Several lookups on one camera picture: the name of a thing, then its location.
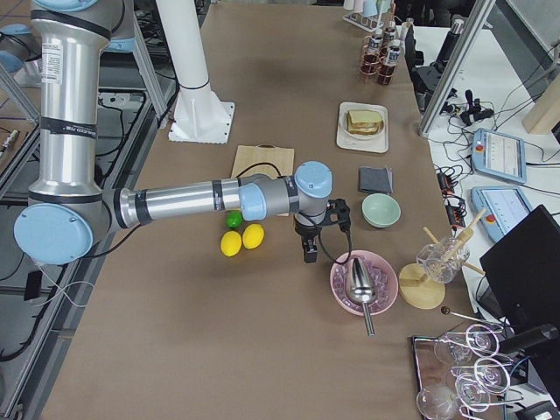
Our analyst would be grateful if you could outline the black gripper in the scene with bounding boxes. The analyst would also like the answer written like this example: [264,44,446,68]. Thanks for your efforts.
[294,212,326,263]

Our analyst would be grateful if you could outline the plain bread slice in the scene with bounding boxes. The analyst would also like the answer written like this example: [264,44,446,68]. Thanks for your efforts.
[346,109,382,125]

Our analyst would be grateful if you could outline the white round plate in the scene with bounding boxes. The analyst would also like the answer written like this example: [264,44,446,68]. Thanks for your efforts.
[339,114,385,139]

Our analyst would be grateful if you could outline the toast with fried egg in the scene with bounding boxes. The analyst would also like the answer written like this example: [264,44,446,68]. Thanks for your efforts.
[346,122,384,136]

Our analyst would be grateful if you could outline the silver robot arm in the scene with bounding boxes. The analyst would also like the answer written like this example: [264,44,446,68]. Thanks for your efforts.
[14,1,335,265]

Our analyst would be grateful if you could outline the cream rectangular tray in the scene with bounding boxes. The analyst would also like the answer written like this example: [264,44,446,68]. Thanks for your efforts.
[336,101,389,153]

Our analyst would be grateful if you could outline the mirrored glass tray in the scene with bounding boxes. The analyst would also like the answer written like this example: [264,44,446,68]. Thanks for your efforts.
[412,336,524,419]

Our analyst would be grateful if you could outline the yellow lemon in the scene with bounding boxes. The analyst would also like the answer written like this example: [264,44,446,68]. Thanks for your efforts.
[241,223,265,249]
[220,230,242,257]

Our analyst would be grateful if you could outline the steel ice scoop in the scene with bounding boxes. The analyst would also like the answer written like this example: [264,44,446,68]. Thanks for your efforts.
[346,258,376,337]

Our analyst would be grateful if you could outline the pink bowl with ice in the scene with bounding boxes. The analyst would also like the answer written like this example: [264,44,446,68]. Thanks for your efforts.
[330,250,398,316]

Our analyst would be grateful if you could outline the mint green bowl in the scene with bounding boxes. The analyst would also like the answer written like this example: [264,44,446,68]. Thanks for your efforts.
[361,193,401,228]

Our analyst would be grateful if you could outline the green lime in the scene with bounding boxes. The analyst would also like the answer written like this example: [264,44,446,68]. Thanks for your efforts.
[226,210,243,229]

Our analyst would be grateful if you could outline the grey folded cloth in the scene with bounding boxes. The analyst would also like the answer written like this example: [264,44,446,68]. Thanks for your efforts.
[358,166,393,194]

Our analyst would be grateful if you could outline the wooden cutting board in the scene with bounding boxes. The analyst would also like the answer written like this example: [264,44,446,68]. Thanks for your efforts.
[231,145,295,179]

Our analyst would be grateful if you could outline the wooden mug tree stand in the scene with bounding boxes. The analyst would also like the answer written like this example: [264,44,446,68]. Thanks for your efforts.
[398,208,486,310]

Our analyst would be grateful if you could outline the clear glass mug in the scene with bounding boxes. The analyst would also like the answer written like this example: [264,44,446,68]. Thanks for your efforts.
[416,237,470,284]

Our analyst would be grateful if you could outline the clear wine glass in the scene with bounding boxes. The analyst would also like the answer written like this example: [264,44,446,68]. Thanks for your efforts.
[451,357,510,395]
[416,373,491,419]
[434,324,499,366]

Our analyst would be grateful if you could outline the dark sauce bottle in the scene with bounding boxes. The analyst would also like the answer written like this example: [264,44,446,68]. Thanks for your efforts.
[363,31,382,65]
[381,20,396,47]
[384,39,401,78]

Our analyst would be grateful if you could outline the blue teach pendant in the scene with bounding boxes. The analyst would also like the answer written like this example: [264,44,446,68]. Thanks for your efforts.
[470,186,533,242]
[471,129,527,185]

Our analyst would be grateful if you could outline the black computer monitor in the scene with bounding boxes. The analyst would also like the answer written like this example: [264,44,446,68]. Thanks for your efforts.
[480,205,559,332]

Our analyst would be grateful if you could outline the white cup rack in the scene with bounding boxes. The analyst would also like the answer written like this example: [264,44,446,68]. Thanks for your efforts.
[343,0,394,32]

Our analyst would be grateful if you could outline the black water bottle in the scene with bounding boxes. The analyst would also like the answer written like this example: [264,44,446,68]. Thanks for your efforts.
[435,18,465,68]

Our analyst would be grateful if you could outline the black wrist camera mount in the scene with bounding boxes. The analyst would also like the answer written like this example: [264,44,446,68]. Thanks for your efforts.
[323,199,351,234]

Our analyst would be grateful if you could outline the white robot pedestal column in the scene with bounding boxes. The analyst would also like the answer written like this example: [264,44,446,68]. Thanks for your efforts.
[157,0,235,144]

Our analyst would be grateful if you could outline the copper wire bottle rack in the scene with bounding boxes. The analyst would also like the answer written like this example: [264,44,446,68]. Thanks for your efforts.
[360,19,401,85]

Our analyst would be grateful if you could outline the aluminium frame post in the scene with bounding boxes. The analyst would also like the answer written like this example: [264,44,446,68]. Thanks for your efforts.
[418,1,510,139]

